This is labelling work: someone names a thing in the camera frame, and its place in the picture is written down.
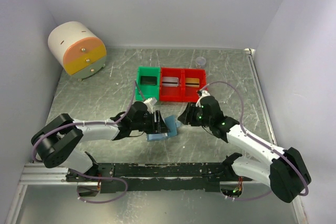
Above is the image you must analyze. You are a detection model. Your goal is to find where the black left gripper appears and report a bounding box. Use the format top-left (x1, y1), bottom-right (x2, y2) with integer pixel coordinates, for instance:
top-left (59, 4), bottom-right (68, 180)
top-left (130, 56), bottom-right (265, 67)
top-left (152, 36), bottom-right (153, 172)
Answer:
top-left (132, 110), bottom-right (171, 134)

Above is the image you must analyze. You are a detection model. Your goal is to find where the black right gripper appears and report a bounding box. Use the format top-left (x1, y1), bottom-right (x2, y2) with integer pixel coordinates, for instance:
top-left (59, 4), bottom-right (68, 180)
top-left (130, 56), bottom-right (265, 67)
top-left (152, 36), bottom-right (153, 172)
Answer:
top-left (178, 101), bottom-right (213, 127)

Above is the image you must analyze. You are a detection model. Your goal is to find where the blue card holder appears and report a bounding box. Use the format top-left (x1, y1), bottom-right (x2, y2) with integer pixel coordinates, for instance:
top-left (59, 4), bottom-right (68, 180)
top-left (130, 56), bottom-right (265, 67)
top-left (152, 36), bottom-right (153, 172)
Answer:
top-left (145, 114), bottom-right (182, 142)

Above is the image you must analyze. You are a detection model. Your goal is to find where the red plastic bin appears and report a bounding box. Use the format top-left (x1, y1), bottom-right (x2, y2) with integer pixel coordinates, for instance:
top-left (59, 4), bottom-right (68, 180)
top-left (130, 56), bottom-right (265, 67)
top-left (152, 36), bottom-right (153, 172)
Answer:
top-left (183, 69), bottom-right (207, 102)
top-left (159, 67), bottom-right (183, 102)

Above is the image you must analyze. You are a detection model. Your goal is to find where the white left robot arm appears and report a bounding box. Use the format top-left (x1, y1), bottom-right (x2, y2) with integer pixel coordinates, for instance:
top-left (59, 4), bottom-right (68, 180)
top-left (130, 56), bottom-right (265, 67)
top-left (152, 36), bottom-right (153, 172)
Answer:
top-left (31, 101), bottom-right (170, 182)

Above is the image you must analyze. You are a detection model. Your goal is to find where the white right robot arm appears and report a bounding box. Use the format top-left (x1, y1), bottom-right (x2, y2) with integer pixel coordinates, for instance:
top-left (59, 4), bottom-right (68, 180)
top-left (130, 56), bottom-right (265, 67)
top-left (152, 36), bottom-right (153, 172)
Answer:
top-left (178, 95), bottom-right (311, 203)

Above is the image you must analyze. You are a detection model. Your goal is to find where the gold credit card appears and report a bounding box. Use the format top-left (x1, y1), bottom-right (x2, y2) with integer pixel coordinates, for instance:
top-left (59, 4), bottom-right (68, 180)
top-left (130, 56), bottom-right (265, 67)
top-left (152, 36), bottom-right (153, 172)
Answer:
top-left (185, 78), bottom-right (200, 88)

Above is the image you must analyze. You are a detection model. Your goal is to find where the silver credit card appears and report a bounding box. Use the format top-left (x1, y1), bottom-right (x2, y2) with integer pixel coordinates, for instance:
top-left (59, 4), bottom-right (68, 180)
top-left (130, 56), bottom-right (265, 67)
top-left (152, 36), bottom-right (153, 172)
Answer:
top-left (162, 77), bottom-right (180, 87)

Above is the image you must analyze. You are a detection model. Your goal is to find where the black credit card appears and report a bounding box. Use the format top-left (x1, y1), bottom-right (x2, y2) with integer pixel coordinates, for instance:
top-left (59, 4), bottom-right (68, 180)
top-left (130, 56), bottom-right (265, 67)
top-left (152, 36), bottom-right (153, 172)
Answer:
top-left (140, 76), bottom-right (157, 86)

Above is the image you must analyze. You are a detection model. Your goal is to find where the green plastic bin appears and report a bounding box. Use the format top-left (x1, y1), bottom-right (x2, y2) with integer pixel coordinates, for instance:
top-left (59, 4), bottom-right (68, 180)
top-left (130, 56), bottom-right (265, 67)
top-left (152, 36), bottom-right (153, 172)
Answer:
top-left (135, 66), bottom-right (161, 101)

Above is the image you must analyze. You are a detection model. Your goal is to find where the small clear plastic cup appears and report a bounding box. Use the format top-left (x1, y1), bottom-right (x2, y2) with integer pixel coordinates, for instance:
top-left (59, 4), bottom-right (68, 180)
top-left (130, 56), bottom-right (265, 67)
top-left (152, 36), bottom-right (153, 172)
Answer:
top-left (195, 57), bottom-right (206, 69)

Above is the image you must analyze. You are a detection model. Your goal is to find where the round pastel drawer cabinet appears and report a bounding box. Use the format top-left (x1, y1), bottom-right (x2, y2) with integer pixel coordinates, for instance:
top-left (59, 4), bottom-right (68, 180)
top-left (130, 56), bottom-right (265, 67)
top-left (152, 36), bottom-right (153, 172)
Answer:
top-left (47, 21), bottom-right (107, 80)

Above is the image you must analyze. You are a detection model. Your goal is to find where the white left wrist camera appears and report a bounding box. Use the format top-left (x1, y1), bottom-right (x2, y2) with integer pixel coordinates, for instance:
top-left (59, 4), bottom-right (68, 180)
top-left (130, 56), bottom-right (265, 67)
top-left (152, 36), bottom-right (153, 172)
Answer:
top-left (143, 97), bottom-right (157, 110)

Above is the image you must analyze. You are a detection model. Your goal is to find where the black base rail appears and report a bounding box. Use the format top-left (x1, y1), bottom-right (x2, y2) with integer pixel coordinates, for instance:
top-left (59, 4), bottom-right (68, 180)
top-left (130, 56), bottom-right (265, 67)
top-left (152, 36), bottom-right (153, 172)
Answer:
top-left (65, 162), bottom-right (254, 193)

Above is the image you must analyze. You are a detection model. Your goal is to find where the aluminium frame rail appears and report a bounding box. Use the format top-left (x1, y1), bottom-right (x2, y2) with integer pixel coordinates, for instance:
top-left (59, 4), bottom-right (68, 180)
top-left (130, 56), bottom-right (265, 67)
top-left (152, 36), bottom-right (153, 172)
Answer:
top-left (244, 48), bottom-right (277, 145)

